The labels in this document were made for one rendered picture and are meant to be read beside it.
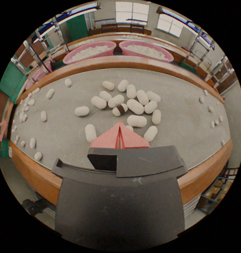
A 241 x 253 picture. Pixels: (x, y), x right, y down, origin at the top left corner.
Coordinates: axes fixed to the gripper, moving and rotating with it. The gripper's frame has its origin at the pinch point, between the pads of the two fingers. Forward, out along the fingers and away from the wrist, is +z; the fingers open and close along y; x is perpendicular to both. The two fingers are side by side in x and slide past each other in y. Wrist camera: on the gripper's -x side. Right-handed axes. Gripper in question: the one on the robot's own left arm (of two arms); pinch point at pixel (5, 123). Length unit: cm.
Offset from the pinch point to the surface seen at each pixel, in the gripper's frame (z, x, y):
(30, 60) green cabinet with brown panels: 46, -47, 46
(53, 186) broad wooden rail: -4.1, 15.1, -28.8
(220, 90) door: 154, -69, -482
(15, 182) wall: -52, 74, 118
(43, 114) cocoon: 10.1, 4.0, -22.7
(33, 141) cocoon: 3.9, 9.5, -17.7
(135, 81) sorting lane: 18, -1, -48
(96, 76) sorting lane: 19.8, -2.4, -37.8
